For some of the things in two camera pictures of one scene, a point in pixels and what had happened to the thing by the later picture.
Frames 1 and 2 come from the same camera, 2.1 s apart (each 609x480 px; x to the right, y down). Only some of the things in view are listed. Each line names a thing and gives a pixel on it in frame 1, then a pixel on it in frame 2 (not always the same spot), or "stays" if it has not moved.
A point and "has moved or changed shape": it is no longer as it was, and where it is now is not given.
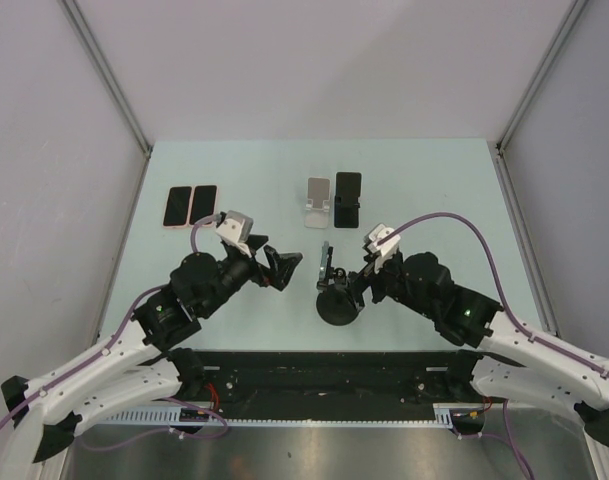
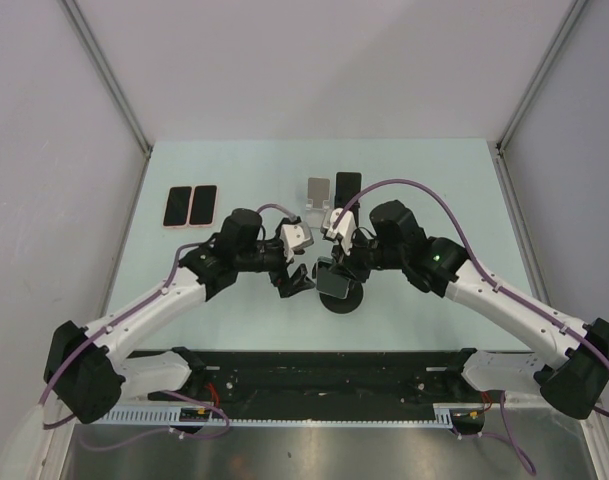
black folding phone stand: (346, 201) stays
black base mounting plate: (323, 384) stays
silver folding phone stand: (317, 207) stays
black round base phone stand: (335, 303) has moved or changed shape
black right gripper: (359, 283) -> (349, 263)
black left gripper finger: (285, 265) -> (296, 283)
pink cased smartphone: (204, 203) stays
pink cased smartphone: (178, 207) stays
